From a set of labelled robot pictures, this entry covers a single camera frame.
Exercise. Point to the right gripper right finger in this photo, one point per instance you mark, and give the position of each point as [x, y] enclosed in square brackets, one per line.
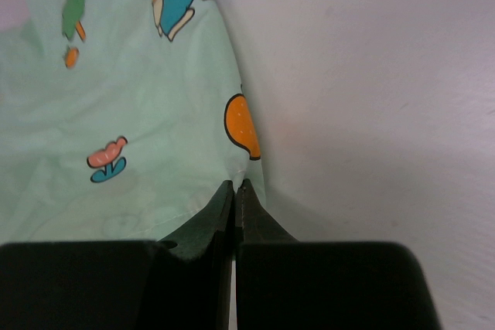
[283, 283]

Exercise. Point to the green cartoon cloth placemat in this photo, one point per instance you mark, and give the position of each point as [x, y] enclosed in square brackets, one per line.
[119, 119]

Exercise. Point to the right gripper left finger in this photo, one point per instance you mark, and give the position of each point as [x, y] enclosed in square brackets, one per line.
[178, 282]

